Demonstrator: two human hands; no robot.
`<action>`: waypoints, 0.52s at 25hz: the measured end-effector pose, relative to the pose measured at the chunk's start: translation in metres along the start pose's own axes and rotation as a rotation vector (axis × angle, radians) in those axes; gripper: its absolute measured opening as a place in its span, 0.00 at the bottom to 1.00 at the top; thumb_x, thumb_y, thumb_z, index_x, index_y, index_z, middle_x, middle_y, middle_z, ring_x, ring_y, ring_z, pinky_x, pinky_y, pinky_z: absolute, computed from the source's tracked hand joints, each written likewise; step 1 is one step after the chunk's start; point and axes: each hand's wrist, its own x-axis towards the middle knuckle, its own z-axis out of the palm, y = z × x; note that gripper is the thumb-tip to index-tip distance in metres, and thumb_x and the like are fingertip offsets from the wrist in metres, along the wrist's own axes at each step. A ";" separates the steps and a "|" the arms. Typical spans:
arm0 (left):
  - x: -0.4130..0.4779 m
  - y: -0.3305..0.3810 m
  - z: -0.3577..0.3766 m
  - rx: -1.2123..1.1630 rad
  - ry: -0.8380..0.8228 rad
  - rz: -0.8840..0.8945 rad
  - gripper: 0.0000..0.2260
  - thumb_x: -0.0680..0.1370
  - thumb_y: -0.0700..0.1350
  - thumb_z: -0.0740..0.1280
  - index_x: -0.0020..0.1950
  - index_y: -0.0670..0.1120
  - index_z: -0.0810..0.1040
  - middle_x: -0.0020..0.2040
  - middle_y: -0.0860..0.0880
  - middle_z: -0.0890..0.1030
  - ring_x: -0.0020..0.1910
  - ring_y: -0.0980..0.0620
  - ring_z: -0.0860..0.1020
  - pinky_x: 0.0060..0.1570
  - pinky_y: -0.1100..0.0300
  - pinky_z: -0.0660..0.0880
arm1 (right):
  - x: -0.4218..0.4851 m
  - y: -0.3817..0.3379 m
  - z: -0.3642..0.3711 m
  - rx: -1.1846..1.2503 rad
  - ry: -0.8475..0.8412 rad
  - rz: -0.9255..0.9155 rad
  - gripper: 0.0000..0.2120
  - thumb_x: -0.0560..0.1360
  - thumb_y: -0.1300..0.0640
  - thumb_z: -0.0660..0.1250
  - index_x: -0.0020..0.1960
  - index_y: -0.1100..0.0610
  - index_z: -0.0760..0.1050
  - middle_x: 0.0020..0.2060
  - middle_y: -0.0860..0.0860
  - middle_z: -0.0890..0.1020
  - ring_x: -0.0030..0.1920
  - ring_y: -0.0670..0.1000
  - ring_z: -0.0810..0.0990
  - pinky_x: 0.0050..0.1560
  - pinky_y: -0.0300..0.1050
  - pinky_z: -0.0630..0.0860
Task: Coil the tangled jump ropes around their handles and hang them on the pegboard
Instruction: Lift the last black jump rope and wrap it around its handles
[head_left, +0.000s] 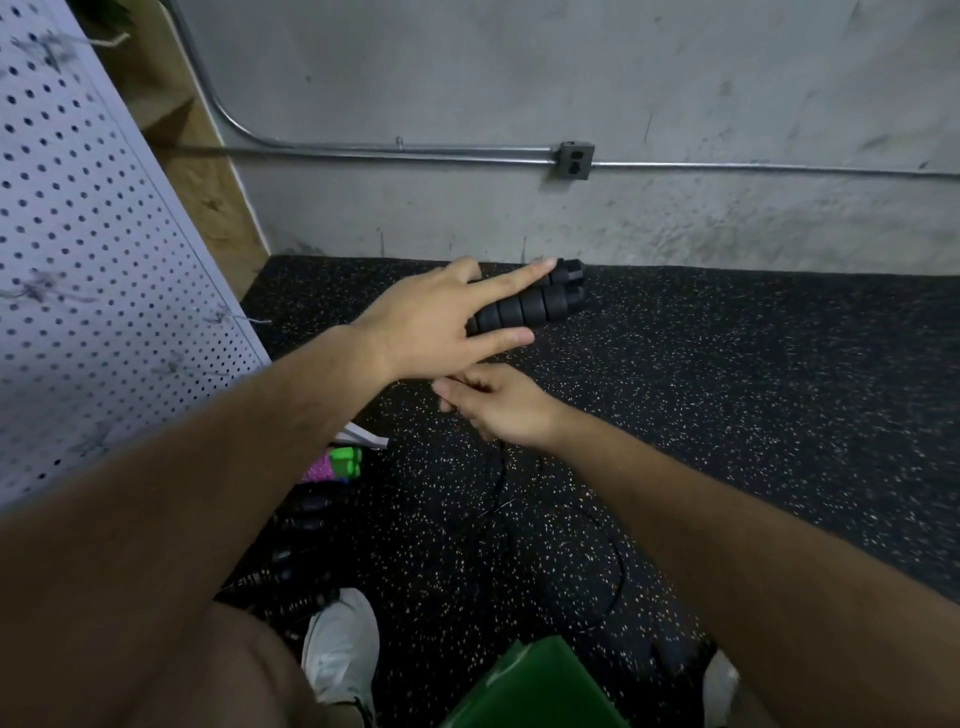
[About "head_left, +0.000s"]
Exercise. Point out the person's left hand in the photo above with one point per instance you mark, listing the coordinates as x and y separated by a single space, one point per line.
428 323

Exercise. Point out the person's right hand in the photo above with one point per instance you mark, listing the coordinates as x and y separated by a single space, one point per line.
510 408

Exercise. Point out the white pegboard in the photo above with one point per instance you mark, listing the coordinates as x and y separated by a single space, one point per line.
105 270

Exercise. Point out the person's left forearm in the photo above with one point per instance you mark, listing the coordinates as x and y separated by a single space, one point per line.
165 525

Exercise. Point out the person's right forearm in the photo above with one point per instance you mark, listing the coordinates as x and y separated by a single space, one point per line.
765 570

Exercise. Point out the white pegboard stand foot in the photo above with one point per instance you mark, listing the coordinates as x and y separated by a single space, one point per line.
360 437

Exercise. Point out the person's left leg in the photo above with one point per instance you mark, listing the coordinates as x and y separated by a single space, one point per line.
225 675

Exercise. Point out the metal pegboard hook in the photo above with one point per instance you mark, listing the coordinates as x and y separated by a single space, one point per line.
45 48
33 285

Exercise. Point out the metal conduit pipe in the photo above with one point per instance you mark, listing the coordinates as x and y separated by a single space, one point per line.
390 150

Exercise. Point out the grey electrical junction box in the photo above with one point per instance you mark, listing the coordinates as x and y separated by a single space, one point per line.
573 159

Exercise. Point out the plywood shelf unit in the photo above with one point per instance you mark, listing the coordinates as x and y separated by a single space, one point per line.
203 180

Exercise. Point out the white left shoe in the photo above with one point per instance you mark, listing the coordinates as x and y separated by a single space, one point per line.
342 648

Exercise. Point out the white shoe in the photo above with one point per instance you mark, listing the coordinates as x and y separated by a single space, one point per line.
342 648
720 693

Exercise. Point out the white right shoe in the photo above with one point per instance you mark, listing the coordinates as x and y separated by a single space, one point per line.
720 693

